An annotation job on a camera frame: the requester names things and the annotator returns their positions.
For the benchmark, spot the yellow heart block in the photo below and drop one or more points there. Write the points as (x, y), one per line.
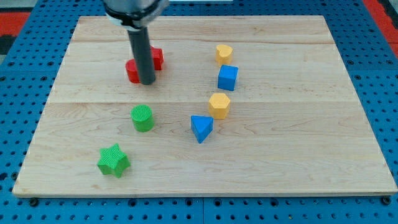
(224, 54)

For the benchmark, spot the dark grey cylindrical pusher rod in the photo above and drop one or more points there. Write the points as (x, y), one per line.
(140, 45)

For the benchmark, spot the yellow hexagon block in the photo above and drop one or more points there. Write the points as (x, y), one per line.
(219, 105)

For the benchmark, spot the green star block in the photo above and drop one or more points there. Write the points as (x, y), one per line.
(112, 161)

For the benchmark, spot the wooden board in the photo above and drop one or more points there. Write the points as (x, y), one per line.
(295, 127)

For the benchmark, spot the red star block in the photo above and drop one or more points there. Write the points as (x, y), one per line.
(131, 69)

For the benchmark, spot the blue cube block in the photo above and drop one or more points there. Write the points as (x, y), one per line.
(227, 77)

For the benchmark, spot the blue triangle block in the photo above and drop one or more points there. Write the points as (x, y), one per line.
(201, 126)

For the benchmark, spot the green cylinder block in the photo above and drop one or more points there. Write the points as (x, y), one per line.
(142, 118)

